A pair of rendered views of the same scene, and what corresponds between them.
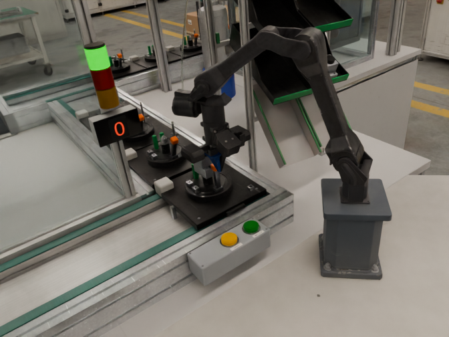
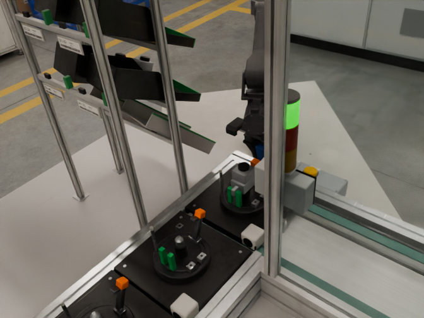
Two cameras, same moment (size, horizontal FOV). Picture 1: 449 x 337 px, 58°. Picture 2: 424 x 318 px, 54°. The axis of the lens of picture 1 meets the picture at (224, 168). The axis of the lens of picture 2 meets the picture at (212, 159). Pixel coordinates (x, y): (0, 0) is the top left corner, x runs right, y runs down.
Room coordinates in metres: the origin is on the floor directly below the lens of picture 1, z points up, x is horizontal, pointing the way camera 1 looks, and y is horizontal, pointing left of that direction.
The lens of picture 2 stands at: (1.27, 0.85, 1.78)
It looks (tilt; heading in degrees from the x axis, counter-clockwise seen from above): 38 degrees down; 256
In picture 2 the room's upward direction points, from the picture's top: 5 degrees counter-clockwise
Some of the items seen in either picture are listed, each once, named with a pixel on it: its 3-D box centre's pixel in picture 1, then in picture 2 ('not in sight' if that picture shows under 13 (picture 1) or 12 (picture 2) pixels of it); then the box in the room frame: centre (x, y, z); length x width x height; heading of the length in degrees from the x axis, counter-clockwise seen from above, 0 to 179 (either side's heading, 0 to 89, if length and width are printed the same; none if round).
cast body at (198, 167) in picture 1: (202, 160); (241, 177); (1.00, 0.06, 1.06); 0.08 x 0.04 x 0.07; 33
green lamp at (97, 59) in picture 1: (97, 57); not in sight; (0.99, 0.28, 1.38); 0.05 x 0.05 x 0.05
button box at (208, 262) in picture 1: (230, 249); not in sight; (0.76, 0.01, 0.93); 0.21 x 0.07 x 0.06; 123
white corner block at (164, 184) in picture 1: (164, 186); (253, 236); (1.02, 0.19, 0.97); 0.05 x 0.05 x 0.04; 33
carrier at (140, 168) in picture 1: (165, 146); (180, 247); (1.20, 0.19, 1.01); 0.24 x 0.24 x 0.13; 33
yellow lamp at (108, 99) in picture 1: (107, 96); not in sight; (0.99, 0.28, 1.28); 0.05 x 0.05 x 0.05
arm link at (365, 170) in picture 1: (355, 163); not in sight; (0.76, -0.29, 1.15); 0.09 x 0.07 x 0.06; 152
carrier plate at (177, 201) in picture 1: (209, 190); (245, 202); (0.99, 0.05, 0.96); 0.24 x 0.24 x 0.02; 33
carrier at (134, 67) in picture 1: (115, 61); not in sight; (2.27, 0.54, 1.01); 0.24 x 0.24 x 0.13; 33
